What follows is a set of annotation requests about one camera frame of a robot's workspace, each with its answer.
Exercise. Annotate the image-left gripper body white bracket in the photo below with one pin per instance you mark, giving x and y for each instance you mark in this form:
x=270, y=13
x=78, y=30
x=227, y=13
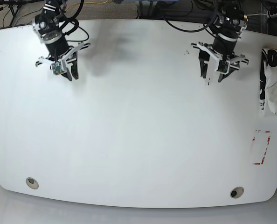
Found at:
x=60, y=54

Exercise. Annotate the image-right gripper body white bracket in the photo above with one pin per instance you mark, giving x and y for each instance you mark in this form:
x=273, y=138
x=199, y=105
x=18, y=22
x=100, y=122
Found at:
x=222, y=51

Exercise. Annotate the white printed t-shirt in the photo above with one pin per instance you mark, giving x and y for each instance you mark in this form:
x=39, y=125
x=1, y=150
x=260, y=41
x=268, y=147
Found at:
x=268, y=82

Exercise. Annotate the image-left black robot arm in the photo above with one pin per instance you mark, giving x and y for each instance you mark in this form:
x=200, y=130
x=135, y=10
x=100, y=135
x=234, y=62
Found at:
x=52, y=26

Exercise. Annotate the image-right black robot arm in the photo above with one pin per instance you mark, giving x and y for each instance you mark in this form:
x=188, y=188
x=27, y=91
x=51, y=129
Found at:
x=226, y=29

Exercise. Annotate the black tripod stand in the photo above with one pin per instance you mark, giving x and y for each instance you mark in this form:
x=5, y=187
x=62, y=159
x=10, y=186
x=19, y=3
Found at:
x=8, y=11

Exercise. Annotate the red tape rectangle marking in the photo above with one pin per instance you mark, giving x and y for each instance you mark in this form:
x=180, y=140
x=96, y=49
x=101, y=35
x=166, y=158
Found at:
x=259, y=146

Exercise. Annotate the left table cable grommet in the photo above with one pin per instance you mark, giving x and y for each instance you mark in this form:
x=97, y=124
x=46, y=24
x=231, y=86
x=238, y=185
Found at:
x=32, y=183

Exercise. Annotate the table cable grommet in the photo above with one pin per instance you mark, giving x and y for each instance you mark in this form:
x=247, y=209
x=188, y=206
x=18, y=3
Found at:
x=32, y=183
x=237, y=192

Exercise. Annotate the right table cable grommet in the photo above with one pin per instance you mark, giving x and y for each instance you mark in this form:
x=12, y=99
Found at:
x=237, y=192

